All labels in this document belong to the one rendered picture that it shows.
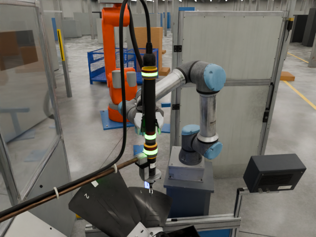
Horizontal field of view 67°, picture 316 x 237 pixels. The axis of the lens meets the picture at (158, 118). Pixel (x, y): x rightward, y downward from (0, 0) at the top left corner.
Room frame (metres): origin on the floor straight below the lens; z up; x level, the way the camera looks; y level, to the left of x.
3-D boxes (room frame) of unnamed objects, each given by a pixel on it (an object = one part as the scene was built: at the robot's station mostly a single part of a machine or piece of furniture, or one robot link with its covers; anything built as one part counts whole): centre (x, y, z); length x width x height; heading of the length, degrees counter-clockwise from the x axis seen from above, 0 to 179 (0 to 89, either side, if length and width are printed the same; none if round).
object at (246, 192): (1.08, -0.57, 1.04); 0.24 x 0.03 x 0.03; 96
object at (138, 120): (0.67, 0.06, 1.64); 0.09 x 0.03 x 0.06; 173
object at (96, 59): (7.74, 1.56, 0.49); 1.27 x 0.88 x 0.98; 169
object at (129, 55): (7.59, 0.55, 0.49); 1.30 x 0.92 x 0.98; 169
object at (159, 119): (0.67, 0.00, 1.64); 0.09 x 0.03 x 0.06; 17
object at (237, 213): (1.07, -0.47, 0.96); 0.03 x 0.03 x 0.20; 6
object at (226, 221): (1.03, -0.04, 0.82); 0.90 x 0.04 x 0.08; 96
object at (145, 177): (0.66, 0.03, 1.50); 0.09 x 0.07 x 0.10; 131
